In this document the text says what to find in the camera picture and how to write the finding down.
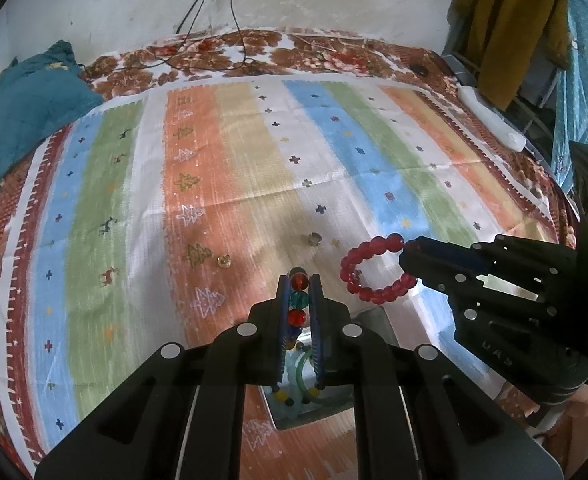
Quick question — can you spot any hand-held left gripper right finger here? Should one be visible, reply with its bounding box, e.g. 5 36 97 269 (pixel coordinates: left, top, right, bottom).
309 274 565 480

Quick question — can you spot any yellow and black bead bracelet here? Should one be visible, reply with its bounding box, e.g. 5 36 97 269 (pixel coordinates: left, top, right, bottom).
271 385 297 408

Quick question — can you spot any white extension strip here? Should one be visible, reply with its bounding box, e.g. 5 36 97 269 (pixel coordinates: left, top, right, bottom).
456 85 526 152

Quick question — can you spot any striped printed cloth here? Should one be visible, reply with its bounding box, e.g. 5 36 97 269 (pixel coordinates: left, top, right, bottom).
0 76 562 480

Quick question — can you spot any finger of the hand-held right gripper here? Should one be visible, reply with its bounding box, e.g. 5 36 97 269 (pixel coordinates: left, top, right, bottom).
406 234 581 311
398 252 588 391

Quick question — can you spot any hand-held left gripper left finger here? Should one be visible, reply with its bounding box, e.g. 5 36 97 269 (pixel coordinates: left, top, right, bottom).
34 274 295 480

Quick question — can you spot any teal pillow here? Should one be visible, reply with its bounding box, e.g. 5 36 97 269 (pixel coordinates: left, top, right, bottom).
0 40 106 181

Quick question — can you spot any multicoloured glass bead bracelet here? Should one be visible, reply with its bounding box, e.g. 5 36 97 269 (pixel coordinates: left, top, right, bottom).
283 267 311 352

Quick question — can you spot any red bead bracelet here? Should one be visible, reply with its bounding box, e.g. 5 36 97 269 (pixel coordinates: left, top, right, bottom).
340 233 419 305

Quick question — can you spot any rectangular metal tin box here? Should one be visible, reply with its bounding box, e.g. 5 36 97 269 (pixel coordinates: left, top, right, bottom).
258 307 400 431

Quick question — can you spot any black cable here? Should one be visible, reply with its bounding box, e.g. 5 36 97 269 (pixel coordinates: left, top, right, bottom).
226 0 255 68
174 0 225 68

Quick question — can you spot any mustard yellow garment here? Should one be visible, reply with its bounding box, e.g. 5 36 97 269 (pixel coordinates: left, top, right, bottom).
449 0 570 111

